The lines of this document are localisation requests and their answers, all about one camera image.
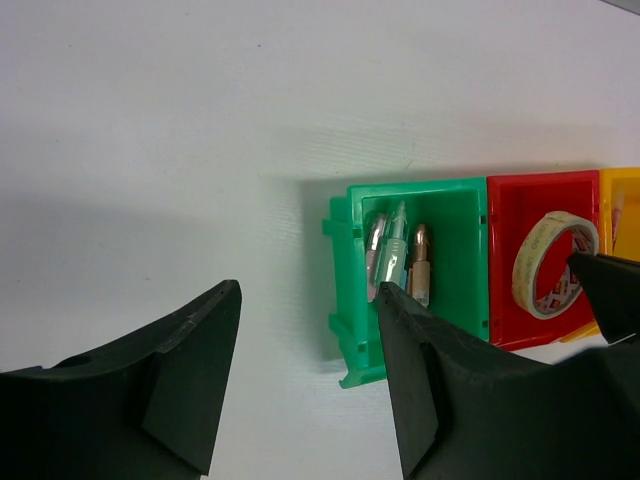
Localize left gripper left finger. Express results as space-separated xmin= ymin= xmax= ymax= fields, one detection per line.
xmin=1 ymin=280 xmax=242 ymax=479

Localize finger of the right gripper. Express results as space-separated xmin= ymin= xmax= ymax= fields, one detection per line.
xmin=568 ymin=253 xmax=639 ymax=344

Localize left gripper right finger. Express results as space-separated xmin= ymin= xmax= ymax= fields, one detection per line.
xmin=376 ymin=283 xmax=639 ymax=479

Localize red pen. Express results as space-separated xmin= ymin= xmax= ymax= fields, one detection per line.
xmin=611 ymin=190 xmax=625 ymax=241

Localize green eraser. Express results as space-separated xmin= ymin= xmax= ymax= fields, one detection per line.
xmin=376 ymin=200 xmax=408 ymax=285

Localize yellow plastic bin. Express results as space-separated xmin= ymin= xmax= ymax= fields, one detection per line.
xmin=589 ymin=167 xmax=639 ymax=336

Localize red plastic bin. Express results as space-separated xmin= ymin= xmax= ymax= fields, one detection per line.
xmin=487 ymin=170 xmax=600 ymax=351

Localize green plastic bin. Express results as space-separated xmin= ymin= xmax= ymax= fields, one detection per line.
xmin=322 ymin=177 xmax=489 ymax=389

